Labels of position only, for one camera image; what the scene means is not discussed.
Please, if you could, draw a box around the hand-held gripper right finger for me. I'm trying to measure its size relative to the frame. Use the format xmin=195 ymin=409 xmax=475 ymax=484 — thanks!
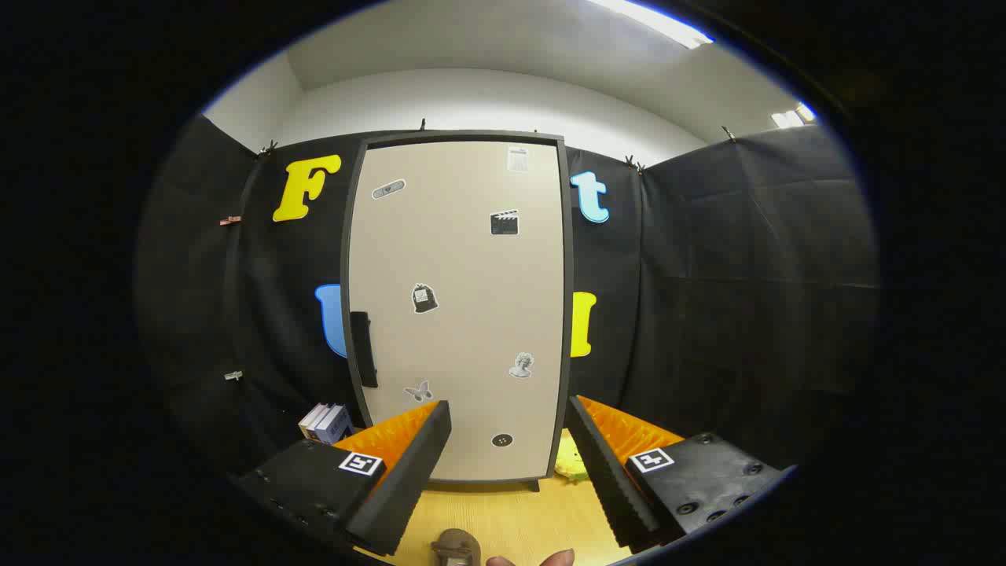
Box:
xmin=567 ymin=395 xmax=787 ymax=553

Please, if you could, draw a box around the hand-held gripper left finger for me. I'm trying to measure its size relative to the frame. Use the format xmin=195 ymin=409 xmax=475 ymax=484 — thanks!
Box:
xmin=236 ymin=399 xmax=453 ymax=557

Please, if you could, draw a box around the brown fuzzy shoe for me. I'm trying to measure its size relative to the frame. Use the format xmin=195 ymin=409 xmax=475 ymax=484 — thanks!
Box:
xmin=430 ymin=528 xmax=482 ymax=566

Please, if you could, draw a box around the black door handle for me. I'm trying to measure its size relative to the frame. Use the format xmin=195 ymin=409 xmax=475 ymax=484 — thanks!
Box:
xmin=350 ymin=311 xmax=380 ymax=388

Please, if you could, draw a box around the grey shoe cabinet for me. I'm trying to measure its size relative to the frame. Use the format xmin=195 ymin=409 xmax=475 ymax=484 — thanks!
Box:
xmin=340 ymin=130 xmax=575 ymax=492

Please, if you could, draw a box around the blue book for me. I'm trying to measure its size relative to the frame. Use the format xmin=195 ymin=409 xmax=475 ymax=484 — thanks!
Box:
xmin=314 ymin=405 xmax=354 ymax=446

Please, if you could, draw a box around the white book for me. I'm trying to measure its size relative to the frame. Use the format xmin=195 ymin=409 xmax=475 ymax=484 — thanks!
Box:
xmin=298 ymin=402 xmax=331 ymax=439

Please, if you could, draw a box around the black backdrop cloth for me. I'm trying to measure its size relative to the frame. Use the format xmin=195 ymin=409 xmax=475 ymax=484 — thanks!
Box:
xmin=134 ymin=114 xmax=879 ymax=504

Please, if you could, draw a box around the small ceiling light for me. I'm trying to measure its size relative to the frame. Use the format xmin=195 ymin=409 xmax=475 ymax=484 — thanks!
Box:
xmin=770 ymin=102 xmax=817 ymax=129

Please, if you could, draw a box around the long ceiling light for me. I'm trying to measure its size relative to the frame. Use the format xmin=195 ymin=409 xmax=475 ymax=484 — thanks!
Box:
xmin=589 ymin=0 xmax=714 ymax=50

